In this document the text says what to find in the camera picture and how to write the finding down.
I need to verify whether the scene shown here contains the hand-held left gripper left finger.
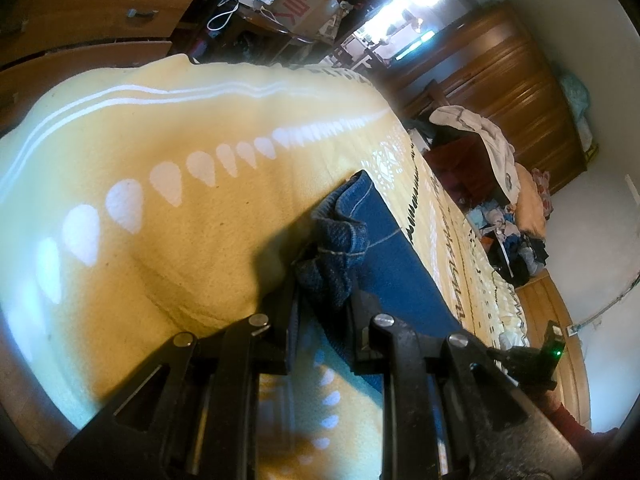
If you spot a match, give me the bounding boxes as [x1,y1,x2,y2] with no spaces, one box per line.
[54,279,305,480]

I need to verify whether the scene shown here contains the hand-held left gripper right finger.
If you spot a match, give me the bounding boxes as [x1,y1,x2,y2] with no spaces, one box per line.
[349,294,584,480]

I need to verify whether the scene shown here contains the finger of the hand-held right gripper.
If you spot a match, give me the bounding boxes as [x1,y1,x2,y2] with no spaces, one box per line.
[487,346,527,375]

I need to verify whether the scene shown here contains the blue denim pants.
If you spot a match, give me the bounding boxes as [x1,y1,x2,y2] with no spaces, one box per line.
[292,170,468,396]

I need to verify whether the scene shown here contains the person's right forearm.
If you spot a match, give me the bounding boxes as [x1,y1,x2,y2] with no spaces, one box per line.
[545,392,621,448]

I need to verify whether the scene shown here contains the wooden headboard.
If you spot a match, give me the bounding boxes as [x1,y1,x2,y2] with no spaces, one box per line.
[515,270,592,431]

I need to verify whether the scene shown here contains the pile of mixed clothes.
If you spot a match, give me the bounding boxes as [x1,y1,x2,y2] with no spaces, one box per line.
[465,204,551,288]

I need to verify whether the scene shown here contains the yellow patterned bedspread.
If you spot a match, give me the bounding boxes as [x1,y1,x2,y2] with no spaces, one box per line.
[0,55,531,480]

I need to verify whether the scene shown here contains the peach blanket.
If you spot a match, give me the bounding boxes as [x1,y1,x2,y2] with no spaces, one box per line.
[512,164,550,240]

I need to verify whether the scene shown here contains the dark red blanket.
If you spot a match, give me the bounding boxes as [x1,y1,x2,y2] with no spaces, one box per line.
[425,137,503,206]

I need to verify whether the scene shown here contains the white garment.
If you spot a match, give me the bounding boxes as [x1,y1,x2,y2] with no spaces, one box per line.
[430,105,517,198]

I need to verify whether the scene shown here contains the light blue cloth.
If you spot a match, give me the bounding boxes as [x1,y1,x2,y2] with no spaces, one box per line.
[559,72,593,153]

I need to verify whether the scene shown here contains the wooden wardrobe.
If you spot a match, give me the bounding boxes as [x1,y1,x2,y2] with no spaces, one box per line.
[400,0,590,196]

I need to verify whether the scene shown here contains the dining chair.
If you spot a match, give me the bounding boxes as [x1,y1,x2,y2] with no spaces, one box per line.
[327,42,383,73]

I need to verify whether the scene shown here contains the brown cardboard box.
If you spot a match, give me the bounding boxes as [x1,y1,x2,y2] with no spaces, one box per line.
[270,0,338,38]

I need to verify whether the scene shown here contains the wooden dresser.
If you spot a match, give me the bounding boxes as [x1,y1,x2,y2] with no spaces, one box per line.
[0,0,206,128]

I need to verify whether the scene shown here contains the wall pipe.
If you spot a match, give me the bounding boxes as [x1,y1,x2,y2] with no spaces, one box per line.
[567,260,640,333]

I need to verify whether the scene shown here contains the white cable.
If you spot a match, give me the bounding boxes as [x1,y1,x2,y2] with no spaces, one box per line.
[206,0,242,32]

